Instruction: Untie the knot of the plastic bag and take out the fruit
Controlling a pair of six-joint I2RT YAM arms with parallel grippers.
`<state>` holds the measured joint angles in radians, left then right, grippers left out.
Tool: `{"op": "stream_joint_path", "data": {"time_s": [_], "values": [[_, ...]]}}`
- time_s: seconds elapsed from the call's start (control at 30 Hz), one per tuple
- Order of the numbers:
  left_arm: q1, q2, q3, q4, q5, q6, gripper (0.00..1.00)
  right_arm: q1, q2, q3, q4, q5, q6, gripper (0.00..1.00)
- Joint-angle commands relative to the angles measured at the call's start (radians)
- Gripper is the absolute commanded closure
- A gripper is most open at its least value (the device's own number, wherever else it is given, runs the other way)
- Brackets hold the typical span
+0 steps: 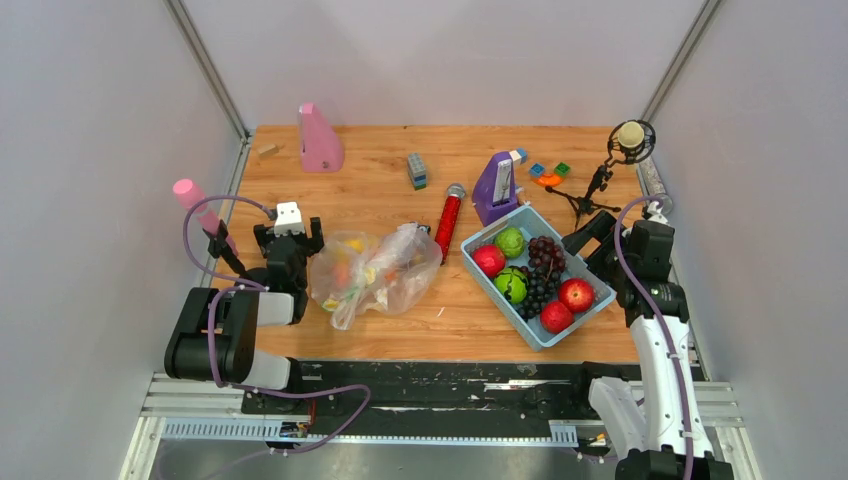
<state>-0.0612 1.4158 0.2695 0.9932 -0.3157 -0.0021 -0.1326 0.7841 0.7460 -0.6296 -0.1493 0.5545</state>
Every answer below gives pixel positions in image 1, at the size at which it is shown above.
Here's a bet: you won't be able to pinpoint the clear plastic fruit bag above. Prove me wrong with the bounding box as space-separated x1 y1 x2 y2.
308 222 442 330

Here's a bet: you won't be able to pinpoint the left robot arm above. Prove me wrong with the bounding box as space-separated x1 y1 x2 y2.
164 217 324 413

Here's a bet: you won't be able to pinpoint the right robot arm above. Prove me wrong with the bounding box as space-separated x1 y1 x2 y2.
562 211 734 479

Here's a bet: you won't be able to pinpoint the glitter clear tube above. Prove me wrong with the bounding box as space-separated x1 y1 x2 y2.
638 157 674 216

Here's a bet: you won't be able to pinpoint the red apple right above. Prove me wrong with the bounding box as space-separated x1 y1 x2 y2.
558 277 595 314

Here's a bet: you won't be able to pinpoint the red apple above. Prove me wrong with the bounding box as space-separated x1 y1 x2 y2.
539 301 574 335
558 277 595 314
472 244 507 279

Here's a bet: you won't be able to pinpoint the dark purple grape bunch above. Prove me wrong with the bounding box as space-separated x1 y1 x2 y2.
516 236 566 321

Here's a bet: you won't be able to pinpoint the black tripod microphone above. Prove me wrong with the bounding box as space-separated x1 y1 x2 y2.
544 120 657 230

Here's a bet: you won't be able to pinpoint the small wooden block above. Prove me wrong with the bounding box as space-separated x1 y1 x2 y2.
256 143 280 159

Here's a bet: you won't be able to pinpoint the pink metronome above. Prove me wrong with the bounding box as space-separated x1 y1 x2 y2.
298 103 344 173

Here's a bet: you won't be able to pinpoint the pink microphone on stand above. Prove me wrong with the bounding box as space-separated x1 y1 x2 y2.
172 178 273 288

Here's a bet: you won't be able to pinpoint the red apple front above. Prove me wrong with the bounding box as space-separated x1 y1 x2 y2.
539 301 574 335

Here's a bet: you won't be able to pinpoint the light blue plastic basket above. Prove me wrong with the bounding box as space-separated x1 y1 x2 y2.
460 206 615 351

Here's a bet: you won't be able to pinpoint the orange blue green toy bricks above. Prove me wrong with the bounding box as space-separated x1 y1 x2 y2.
528 162 571 187

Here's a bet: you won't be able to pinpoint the green guava back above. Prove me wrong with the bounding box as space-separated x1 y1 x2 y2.
493 227 526 259

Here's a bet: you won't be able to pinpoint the grey stacked toy bricks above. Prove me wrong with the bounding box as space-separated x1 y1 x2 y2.
407 153 427 190

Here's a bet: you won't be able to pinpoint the red apple back left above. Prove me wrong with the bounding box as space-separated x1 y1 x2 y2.
472 244 507 279

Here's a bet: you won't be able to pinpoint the purple metronome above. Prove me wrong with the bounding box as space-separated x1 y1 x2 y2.
472 151 518 226

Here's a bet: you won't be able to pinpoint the red glitter microphone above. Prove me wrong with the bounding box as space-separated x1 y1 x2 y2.
434 183 466 265

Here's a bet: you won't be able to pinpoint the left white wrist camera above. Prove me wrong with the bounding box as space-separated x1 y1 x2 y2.
273 202 305 237

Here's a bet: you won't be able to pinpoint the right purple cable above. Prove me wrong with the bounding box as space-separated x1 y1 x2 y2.
613 195 696 480

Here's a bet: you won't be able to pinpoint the purple cable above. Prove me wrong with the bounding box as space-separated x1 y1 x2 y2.
613 195 696 480
182 194 372 457

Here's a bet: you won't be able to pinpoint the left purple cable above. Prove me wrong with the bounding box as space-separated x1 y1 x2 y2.
182 194 372 457

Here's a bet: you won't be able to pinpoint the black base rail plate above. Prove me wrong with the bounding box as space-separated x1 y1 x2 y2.
239 359 637 440

